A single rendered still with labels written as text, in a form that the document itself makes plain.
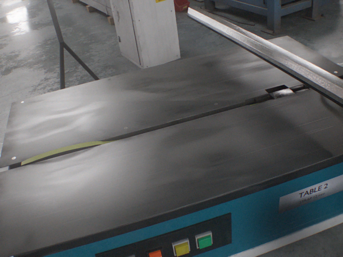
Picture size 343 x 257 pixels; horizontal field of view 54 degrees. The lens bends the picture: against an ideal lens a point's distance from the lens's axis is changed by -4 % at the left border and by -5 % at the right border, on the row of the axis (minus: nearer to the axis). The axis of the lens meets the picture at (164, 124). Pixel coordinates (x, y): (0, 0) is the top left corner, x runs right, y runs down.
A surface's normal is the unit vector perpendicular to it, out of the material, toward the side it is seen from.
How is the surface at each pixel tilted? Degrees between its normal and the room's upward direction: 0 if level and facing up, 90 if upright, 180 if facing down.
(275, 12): 90
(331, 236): 0
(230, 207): 90
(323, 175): 90
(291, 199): 90
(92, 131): 0
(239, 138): 0
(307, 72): 75
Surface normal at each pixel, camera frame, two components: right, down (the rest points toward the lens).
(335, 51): -0.14, -0.82
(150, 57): 0.49, 0.43
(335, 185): 0.27, 0.51
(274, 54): -0.92, 0.08
